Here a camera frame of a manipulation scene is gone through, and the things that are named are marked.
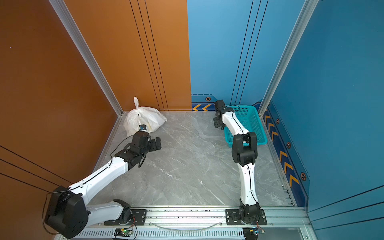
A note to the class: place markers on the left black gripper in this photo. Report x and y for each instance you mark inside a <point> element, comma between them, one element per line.
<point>154,147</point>

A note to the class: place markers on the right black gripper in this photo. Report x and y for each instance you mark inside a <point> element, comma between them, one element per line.
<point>216,124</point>

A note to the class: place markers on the white plastic bag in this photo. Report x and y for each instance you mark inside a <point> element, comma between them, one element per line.
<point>151,117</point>

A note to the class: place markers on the teal plastic basket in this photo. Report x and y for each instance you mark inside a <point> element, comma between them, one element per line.
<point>248,116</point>

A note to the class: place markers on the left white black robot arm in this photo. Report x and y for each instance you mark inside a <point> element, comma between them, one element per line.
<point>68,210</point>

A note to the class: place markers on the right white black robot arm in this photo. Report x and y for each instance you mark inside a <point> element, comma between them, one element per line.
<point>244,153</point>

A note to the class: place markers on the left green circuit board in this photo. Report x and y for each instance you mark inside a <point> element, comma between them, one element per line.
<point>124,234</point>

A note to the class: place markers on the green circuit board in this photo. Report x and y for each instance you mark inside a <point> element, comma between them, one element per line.
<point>252,233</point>
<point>124,234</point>

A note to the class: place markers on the right green circuit board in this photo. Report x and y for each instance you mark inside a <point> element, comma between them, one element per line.
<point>252,233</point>

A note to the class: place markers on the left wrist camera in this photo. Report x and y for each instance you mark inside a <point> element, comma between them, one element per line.
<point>143,128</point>

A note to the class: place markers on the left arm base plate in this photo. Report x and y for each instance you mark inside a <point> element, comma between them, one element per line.
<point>135,217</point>

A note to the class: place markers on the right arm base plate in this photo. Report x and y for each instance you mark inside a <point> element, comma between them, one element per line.
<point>234,217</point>

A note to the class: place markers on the aluminium front rail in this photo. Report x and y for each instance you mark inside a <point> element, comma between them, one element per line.
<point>208,223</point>

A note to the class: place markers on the right aluminium corner post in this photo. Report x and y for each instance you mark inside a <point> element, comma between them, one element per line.
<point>292,43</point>

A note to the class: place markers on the aluminium corner post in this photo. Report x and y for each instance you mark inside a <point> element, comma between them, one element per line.
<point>75,34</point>
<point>292,43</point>

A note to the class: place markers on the left aluminium corner post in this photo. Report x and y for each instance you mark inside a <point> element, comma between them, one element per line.
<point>75,34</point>

